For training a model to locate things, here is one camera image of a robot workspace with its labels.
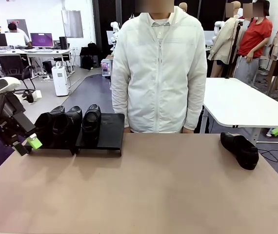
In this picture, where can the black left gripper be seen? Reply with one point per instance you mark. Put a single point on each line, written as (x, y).
(9, 107)

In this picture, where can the black leather shoe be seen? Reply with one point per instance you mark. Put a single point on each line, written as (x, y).
(244, 151)
(68, 126)
(92, 122)
(45, 126)

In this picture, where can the person's left forearm white sleeve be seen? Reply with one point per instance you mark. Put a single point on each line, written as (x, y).
(195, 112)

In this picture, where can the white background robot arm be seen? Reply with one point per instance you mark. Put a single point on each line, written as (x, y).
(115, 28)
(218, 25)

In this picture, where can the person's right forearm white sleeve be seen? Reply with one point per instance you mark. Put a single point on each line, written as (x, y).
(120, 109)

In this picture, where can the black shoe stand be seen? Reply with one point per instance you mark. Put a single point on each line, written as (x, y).
(51, 147)
(112, 131)

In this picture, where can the person's left hand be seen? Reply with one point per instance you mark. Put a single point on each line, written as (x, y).
(189, 131)

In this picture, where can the person's right hand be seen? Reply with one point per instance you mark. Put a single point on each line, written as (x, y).
(127, 130)

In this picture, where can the white side table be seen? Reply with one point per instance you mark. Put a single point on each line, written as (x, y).
(234, 102)

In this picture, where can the white air purifier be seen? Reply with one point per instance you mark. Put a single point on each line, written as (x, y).
(60, 80)

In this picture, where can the black mesh office chair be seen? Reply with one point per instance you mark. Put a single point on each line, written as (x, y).
(11, 64)

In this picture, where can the black computer under desk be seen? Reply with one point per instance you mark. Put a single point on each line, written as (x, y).
(47, 67)

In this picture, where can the long white office desk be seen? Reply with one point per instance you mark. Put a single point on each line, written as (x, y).
(19, 51)

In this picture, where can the black tripod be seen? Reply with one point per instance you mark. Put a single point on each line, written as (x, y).
(234, 48)

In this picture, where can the white monitor back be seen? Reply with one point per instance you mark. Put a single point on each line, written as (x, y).
(15, 40)

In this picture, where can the monitor with purple screen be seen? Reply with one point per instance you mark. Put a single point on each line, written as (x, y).
(42, 40)

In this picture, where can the black desktop computer tower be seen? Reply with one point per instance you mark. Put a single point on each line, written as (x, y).
(63, 42)

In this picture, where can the background person white jersey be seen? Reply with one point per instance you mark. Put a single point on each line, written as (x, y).
(19, 31)

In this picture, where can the computer case with lights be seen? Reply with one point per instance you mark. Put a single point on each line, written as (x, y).
(106, 68)

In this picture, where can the grey board red sticker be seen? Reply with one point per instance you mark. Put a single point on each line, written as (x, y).
(23, 24)

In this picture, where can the small wooden side table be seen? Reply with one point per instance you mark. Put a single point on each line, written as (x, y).
(109, 57)

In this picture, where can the silver reflective panel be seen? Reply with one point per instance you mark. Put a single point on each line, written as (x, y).
(72, 24)

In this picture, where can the person in white jacket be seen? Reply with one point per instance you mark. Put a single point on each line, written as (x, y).
(158, 73)

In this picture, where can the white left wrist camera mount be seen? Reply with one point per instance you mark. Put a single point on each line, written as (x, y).
(37, 94)

